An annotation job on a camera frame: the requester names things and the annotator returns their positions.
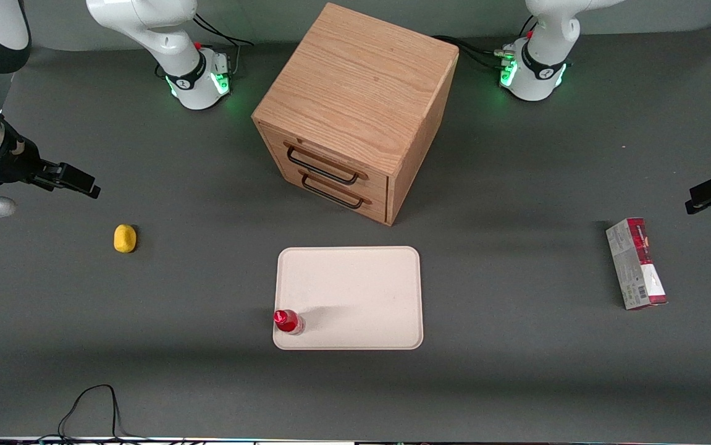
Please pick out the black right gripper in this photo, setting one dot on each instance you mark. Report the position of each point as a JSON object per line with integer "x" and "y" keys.
{"x": 20, "y": 164}

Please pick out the red coke bottle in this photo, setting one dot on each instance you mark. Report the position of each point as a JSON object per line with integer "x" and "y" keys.
{"x": 287, "y": 321}

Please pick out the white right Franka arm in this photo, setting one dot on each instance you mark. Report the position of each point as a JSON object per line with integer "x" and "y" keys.
{"x": 164, "y": 37}

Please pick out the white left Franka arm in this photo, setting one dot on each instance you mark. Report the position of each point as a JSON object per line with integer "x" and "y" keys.
{"x": 543, "y": 68}

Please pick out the beige rectangular tray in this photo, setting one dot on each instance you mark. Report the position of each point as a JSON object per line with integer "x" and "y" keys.
{"x": 361, "y": 290}

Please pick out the yellow lemon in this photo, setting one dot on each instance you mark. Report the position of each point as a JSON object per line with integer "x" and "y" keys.
{"x": 125, "y": 238}

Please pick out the red and grey carton box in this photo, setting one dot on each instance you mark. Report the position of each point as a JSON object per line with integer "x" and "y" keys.
{"x": 637, "y": 262}

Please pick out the dark grey table mat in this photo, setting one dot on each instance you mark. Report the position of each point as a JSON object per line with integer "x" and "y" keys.
{"x": 516, "y": 383}

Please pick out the wooden two-drawer cabinet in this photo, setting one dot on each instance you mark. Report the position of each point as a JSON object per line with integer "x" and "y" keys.
{"x": 355, "y": 80}

